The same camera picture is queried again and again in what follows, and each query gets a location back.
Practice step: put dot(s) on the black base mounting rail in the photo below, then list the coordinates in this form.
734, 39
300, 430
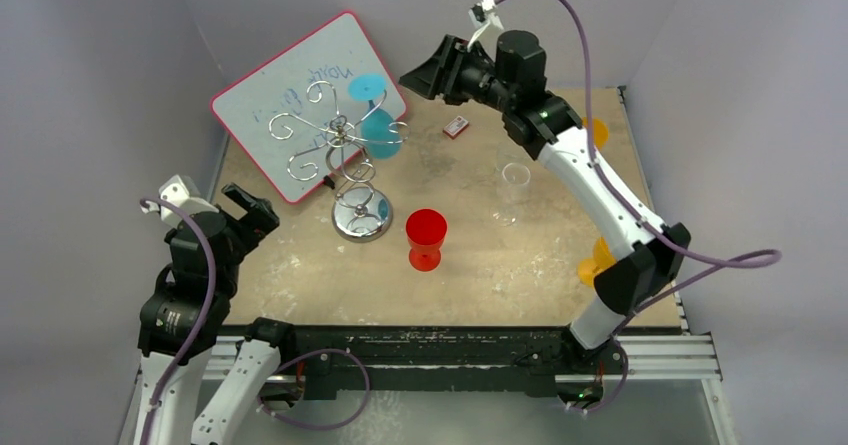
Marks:
322, 360

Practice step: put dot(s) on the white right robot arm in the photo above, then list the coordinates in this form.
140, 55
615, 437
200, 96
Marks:
647, 253

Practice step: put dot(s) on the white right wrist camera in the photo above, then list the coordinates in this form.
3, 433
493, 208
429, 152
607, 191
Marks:
487, 23

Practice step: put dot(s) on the clear glass tumbler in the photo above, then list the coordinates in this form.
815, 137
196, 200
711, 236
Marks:
512, 172

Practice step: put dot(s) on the chrome wine glass rack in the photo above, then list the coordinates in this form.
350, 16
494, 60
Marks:
360, 213

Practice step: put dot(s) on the yellow wine glass near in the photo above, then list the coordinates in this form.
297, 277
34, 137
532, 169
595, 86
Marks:
600, 260

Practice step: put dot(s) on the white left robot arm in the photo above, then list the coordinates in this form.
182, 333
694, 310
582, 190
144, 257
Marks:
181, 321

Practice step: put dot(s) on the yellow wine glass far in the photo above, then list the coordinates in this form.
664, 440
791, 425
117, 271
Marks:
597, 130

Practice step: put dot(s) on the red plastic wine glass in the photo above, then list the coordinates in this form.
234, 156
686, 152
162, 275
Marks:
426, 230

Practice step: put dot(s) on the small red white box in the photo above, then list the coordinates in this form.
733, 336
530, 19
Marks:
455, 127

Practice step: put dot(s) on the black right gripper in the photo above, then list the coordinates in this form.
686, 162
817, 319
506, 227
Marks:
451, 70

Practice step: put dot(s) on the red-framed whiteboard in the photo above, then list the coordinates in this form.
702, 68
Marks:
278, 112

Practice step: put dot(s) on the yellow wine glass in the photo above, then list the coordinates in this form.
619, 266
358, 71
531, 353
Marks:
600, 260
597, 130

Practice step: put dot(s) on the clear wine glass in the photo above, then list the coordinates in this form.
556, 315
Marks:
506, 209

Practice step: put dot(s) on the teal plastic wine glass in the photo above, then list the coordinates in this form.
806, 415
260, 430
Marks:
377, 127

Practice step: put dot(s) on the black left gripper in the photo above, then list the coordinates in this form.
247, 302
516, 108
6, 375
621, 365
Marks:
261, 219

